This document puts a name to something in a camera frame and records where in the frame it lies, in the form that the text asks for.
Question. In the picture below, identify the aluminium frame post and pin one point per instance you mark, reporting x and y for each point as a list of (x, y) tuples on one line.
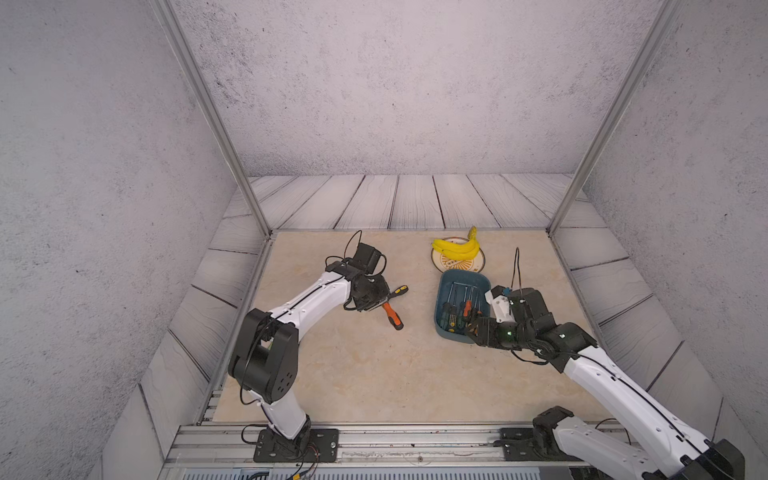
[(185, 57), (659, 29)]

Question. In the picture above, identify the teal storage box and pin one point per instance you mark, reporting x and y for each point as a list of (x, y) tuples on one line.
[(480, 285)]

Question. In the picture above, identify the black yellow small screwdriver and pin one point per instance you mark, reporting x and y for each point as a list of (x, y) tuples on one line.
[(399, 291)]

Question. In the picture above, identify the aluminium front rail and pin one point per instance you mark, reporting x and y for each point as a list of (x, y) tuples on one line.
[(371, 451)]

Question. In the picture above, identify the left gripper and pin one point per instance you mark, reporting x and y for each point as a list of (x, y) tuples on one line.
[(384, 292)]

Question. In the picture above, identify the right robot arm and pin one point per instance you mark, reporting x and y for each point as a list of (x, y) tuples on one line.
[(661, 445)]

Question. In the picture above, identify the large green black screwdriver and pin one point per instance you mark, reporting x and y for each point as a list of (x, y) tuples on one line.
[(446, 319)]

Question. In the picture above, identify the orange black screwdriver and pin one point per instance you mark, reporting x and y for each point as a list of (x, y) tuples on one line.
[(393, 317)]

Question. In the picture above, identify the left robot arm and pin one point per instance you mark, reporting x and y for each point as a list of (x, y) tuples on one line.
[(265, 358)]

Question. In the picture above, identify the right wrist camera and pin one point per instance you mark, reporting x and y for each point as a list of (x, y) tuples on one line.
[(499, 300)]

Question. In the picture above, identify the left aluminium frame post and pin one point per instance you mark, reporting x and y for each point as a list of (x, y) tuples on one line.
[(185, 57)]

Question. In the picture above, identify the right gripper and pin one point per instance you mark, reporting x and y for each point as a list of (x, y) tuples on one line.
[(484, 332)]

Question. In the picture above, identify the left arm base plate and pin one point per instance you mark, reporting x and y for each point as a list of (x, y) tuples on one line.
[(314, 444)]

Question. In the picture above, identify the yellow banana bunch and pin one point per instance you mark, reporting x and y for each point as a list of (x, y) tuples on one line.
[(459, 252)]

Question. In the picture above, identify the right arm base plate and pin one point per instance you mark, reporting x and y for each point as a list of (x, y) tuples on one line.
[(530, 444)]

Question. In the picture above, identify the round patterned plate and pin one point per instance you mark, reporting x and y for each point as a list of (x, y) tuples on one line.
[(443, 264)]

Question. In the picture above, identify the right aluminium frame post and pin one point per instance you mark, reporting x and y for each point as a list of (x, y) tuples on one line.
[(659, 29)]

